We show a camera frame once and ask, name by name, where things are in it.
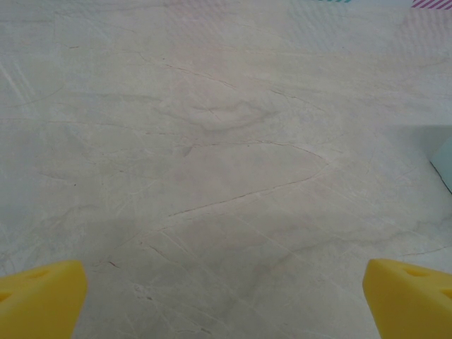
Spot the light blue paper box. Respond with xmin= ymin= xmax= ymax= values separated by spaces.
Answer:
xmin=412 ymin=125 xmax=452 ymax=194

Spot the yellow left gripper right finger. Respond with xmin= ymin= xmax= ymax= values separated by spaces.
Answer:
xmin=363 ymin=258 xmax=452 ymax=339

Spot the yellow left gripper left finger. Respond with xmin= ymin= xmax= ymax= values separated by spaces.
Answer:
xmin=0 ymin=260 xmax=88 ymax=339

